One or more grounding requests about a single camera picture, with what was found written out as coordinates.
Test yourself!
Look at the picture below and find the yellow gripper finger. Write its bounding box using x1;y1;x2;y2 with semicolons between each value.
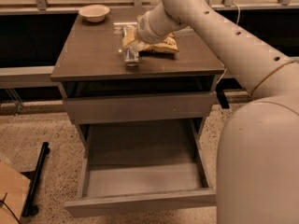
122;26;136;48
135;42;150;51

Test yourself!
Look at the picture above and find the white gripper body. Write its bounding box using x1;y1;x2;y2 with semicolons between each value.
136;12;167;44

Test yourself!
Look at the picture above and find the silver blue redbull can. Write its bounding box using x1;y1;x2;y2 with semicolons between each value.
121;24;140;68

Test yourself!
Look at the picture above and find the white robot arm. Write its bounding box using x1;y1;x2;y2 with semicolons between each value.
126;0;299;224

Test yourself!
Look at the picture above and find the closed grey top drawer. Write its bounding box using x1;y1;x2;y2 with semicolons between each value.
64;92;216;124

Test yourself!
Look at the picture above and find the grey drawer cabinet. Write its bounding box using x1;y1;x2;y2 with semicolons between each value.
50;6;226;218

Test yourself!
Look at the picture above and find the open grey middle drawer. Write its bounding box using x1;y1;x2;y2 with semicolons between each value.
64;119;216;217

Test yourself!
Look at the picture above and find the yellow brown chip bag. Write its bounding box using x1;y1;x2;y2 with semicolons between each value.
135;30;178;53

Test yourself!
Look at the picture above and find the white paper bowl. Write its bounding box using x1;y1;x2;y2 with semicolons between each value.
78;5;110;23

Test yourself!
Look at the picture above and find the black metal pole stand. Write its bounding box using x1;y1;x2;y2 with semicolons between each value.
21;142;50;217

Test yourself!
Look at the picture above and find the black cable on cardboard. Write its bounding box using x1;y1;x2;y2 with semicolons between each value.
0;192;21;224

